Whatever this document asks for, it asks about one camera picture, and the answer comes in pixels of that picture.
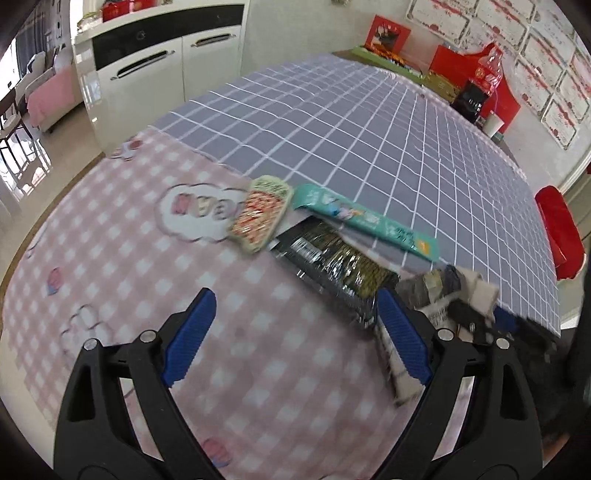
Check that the grey curtain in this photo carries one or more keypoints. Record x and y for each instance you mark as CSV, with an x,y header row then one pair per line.
x,y
27,41

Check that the white cup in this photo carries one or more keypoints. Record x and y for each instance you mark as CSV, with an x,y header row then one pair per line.
x,y
491,125

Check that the teal long wrapper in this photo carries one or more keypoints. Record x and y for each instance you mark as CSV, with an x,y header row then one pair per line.
x,y
360,217

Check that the flat green box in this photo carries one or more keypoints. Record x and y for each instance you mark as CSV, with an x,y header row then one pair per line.
x,y
369,54

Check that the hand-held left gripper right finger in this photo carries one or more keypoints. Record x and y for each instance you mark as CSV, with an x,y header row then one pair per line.
x,y
401,341

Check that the red gift box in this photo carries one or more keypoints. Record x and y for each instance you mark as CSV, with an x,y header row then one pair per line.
x,y
120,9

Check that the white black cabinet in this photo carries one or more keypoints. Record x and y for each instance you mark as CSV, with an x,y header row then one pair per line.
x,y
207,69

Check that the large red box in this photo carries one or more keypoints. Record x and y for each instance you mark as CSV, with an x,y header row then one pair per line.
x,y
445,57

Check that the cola bottle red label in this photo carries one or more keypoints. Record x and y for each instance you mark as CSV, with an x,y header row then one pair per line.
x,y
471,99

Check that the grey grid bed sheet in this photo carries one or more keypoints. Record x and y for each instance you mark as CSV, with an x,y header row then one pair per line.
x,y
369,138

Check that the pink checked blanket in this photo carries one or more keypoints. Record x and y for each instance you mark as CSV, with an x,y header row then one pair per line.
x,y
115,258

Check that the red plastic chair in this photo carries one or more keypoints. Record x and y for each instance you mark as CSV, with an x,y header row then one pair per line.
x,y
558,226

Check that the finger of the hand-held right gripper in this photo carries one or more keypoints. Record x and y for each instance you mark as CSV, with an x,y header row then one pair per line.
x,y
468,318
505,319

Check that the red picture card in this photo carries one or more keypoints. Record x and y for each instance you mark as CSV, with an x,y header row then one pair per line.
x,y
388,32

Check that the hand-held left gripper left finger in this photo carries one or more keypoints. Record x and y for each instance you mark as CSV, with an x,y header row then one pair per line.
x,y
189,341

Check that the red white snack packet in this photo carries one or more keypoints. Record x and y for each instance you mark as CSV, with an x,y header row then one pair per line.
x,y
258,214

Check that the black foil wrapper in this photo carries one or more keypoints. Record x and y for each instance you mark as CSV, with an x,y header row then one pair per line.
x,y
332,263

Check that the row of wall certificates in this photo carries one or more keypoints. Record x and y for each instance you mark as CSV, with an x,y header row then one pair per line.
x,y
540,50

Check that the gold patterned box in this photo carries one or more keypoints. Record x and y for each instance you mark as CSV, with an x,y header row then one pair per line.
x,y
441,85

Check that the dark chair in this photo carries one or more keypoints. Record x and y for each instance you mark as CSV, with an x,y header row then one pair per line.
x,y
5,110

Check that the pink sofa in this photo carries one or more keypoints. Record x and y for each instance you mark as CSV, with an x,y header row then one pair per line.
x,y
51,92

